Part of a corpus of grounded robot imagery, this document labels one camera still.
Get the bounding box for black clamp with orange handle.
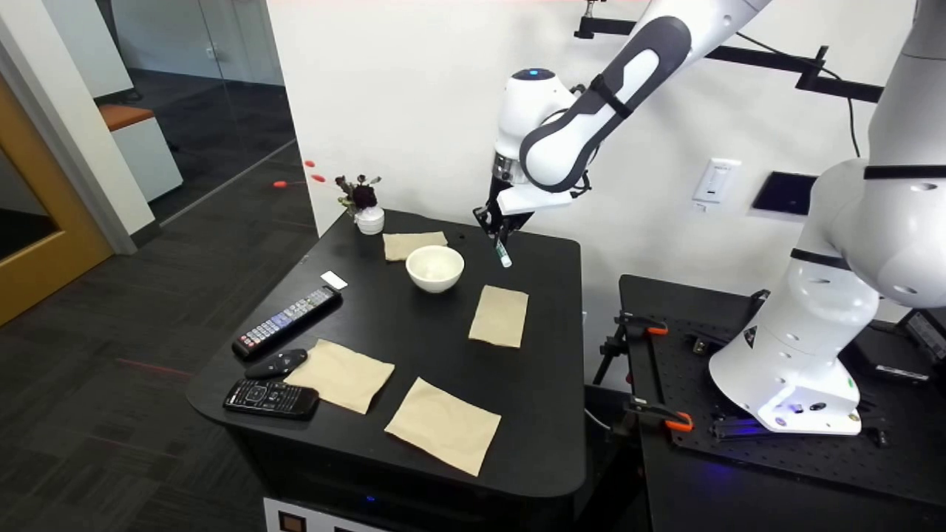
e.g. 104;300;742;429
612;311;674;342
626;395;698;441

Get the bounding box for wooden door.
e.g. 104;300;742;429
0;73;116;330

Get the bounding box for white wall switch plate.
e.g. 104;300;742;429
689;154;745;216

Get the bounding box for small black curved remote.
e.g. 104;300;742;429
241;346;309;383

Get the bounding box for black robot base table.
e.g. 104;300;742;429
618;271;946;509

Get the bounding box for small white round vase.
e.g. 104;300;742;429
331;170;391;240

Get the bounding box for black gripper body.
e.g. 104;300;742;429
472;170;528;234

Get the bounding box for wide black remote control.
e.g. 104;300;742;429
221;379;321;422

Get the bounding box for white bench with wooden seat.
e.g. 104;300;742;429
95;97;185;207

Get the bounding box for white label plate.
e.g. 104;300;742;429
260;493;391;532

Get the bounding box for small beige paper napkin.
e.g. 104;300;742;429
377;228;448;267

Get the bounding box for black wall panel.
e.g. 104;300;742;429
747;167;821;222

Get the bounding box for white ceramic bowl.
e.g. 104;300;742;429
402;241;467;296

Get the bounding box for long black remote control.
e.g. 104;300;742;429
231;284;345;360

